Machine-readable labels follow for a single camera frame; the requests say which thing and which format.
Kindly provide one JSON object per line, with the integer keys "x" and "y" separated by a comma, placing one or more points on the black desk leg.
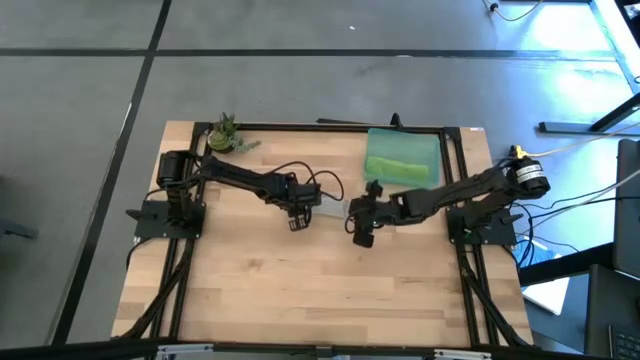
{"x": 565, "y": 127}

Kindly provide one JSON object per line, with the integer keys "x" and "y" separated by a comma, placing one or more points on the green microfiber towel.
{"x": 397, "y": 170}

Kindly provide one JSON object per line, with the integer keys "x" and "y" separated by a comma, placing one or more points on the black aluminium table frame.
{"x": 300, "y": 127}

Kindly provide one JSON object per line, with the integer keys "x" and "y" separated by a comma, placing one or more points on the silver aluminium bracket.
{"x": 185, "y": 349}
{"x": 462, "y": 354}

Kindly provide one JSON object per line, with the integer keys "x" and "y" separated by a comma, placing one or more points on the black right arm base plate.
{"x": 500, "y": 227}

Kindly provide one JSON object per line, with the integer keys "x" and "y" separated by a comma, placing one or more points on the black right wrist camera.
{"x": 380, "y": 211}

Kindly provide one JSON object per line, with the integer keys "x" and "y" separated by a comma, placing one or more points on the dark monitor panel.
{"x": 630, "y": 210}

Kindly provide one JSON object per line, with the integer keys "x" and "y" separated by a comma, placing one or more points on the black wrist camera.
{"x": 380, "y": 211}
{"x": 307, "y": 194}

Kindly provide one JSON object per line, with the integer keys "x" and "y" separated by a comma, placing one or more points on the small potted succulent plant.
{"x": 222, "y": 140}

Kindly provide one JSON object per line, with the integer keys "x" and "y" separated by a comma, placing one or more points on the black clamp mount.
{"x": 395, "y": 120}

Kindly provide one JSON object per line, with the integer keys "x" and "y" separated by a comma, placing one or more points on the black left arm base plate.
{"x": 150, "y": 227}

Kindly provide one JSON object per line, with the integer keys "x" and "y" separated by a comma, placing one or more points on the yellow power plug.
{"x": 515, "y": 149}

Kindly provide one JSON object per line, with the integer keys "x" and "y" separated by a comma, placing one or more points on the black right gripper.
{"x": 363, "y": 239}

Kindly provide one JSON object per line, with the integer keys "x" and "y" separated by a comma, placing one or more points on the black keyboard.
{"x": 627, "y": 345}

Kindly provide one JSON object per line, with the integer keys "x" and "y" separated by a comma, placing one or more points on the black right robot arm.
{"x": 450, "y": 192}

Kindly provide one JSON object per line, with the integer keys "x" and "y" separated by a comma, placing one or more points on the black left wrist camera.
{"x": 307, "y": 194}

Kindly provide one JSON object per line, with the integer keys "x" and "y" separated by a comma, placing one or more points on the dark side desk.
{"x": 607, "y": 300}

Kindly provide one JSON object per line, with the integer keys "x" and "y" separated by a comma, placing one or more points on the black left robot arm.
{"x": 240, "y": 175}

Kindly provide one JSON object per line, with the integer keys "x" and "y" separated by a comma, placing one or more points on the grey chair base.
{"x": 17, "y": 231}

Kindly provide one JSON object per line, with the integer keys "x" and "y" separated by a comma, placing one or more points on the white paper sheet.
{"x": 550, "y": 295}

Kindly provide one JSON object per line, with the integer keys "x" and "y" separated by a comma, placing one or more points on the blue floor item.
{"x": 542, "y": 252}

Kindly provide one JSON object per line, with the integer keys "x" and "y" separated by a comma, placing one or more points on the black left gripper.
{"x": 299, "y": 222}

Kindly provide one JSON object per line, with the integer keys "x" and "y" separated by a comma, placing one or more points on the teal translucent plastic basket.
{"x": 400, "y": 142}

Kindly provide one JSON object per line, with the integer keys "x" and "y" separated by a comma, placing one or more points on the grey microfiber towel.
{"x": 332, "y": 207}

